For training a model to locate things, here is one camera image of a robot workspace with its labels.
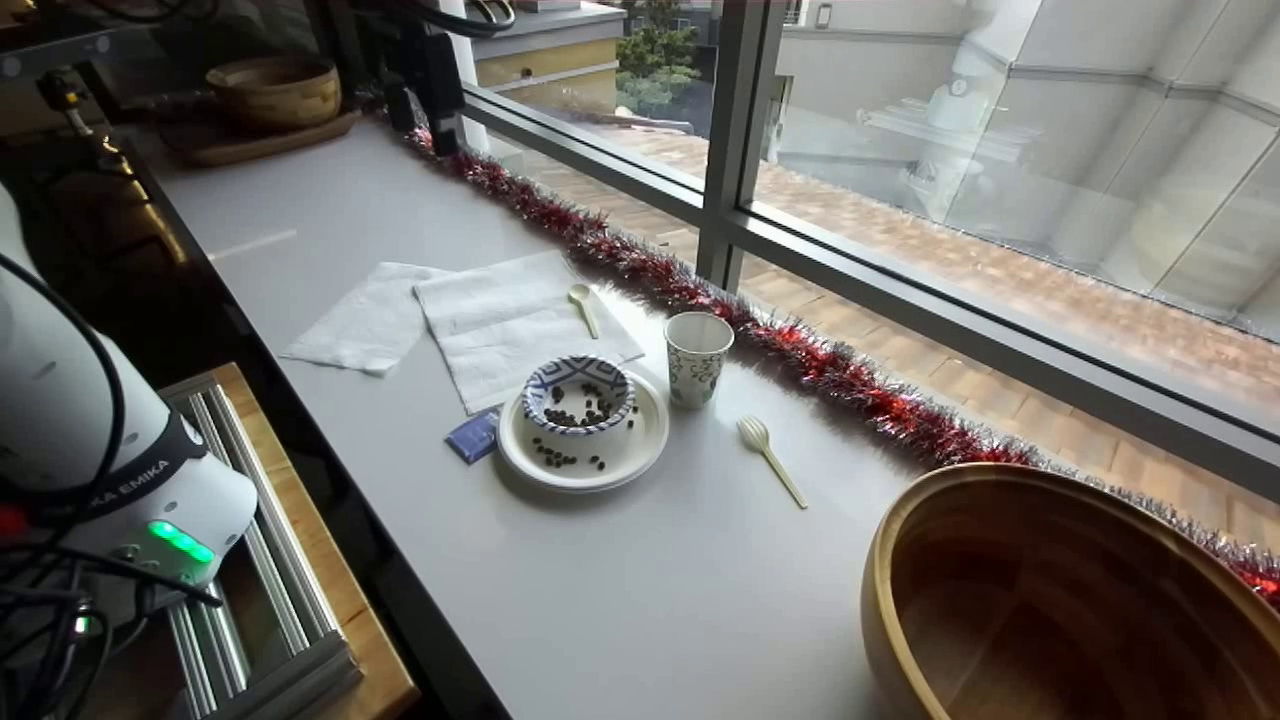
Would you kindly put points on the cream plastic spoon near bowl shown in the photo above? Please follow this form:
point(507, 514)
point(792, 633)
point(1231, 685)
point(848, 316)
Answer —
point(754, 435)

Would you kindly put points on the cream plastic spoon on napkin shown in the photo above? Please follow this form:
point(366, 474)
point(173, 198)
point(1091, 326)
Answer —
point(580, 300)

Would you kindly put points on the large wooden bowl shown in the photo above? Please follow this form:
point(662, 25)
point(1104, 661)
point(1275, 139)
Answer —
point(1011, 593)

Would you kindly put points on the small blue patterned paper bowl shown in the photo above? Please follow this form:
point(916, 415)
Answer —
point(576, 368)

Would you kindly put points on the folded white paper towel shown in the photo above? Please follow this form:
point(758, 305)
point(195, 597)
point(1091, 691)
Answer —
point(501, 323)

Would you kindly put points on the white paper plate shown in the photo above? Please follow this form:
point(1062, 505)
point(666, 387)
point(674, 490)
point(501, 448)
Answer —
point(586, 466)

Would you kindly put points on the red silver tinsel garland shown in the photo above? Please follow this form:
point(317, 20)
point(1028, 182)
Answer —
point(818, 366)

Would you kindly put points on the patterned paper cup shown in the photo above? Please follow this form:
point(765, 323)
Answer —
point(696, 351)

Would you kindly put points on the aluminium rail frame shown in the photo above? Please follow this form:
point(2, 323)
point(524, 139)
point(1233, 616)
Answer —
point(274, 646)

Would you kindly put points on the flat white paper towel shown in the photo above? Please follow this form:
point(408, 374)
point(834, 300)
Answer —
point(372, 326)

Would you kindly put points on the far wooden bowl on tray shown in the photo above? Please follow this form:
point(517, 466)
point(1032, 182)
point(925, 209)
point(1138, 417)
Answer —
point(276, 89)

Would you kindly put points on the dark coffee beans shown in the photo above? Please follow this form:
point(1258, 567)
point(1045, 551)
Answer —
point(576, 406)

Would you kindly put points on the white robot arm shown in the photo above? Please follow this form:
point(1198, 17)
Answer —
point(91, 448)

